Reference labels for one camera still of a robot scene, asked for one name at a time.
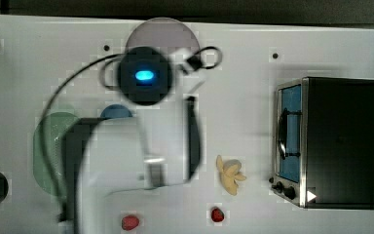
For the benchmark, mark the round lilac plate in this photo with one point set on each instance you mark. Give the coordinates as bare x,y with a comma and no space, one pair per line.
169,35

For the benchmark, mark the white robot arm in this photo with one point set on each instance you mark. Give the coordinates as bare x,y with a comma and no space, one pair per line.
157,145

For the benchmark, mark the peeled banana toy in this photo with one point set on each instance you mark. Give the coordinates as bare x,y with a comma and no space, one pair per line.
230,174

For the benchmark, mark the blue bowl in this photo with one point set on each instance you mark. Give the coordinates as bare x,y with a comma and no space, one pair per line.
115,111

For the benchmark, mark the pink-red strawberry toy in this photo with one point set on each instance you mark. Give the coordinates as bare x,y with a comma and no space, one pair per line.
129,222

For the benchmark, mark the green oval strainer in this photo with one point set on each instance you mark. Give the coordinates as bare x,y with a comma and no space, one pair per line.
47,159

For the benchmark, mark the black toaster oven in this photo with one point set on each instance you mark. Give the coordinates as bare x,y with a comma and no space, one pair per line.
324,143

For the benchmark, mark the dark red strawberry toy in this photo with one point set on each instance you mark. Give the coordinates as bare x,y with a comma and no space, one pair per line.
217,215

